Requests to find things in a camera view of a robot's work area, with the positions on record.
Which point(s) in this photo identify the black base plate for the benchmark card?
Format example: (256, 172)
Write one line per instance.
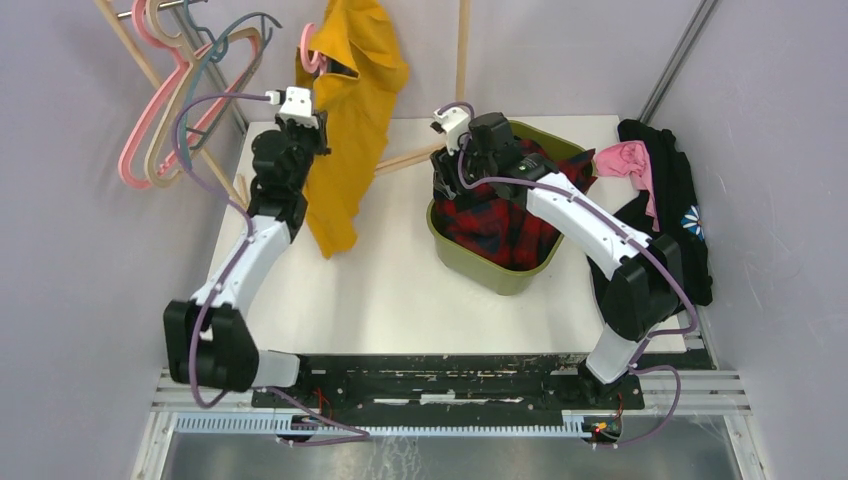
(457, 390)

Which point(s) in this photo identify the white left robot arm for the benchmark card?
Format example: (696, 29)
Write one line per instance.
(208, 341)

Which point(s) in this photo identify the pink plastic hanger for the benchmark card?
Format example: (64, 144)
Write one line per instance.
(312, 61)
(231, 58)

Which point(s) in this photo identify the grey blue plastic hanger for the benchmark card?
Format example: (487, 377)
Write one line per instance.
(258, 28)

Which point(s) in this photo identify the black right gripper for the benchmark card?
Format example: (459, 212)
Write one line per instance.
(445, 165)

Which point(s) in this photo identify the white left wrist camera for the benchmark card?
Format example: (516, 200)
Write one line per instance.
(294, 103)

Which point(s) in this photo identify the olive green plastic basket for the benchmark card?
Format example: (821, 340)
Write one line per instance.
(573, 160)

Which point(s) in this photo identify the wooden clothes rack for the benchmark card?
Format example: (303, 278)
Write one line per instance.
(174, 87)

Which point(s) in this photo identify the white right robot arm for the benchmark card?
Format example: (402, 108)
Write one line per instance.
(482, 162)

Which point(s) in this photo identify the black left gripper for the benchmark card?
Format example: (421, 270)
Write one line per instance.
(319, 134)

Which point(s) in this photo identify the red plaid skirt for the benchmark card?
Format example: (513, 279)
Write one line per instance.
(494, 229)

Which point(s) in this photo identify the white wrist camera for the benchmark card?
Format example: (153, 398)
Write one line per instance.
(452, 121)
(294, 103)

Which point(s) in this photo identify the black garment with flower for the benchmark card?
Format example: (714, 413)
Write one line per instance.
(677, 206)

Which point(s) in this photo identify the yellow skirt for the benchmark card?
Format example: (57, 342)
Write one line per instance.
(365, 76)

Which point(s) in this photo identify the white cable duct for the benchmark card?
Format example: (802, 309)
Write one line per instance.
(286, 423)

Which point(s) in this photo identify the pink garment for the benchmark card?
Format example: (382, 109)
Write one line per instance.
(630, 159)

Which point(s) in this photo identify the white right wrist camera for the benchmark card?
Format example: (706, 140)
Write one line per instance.
(452, 121)

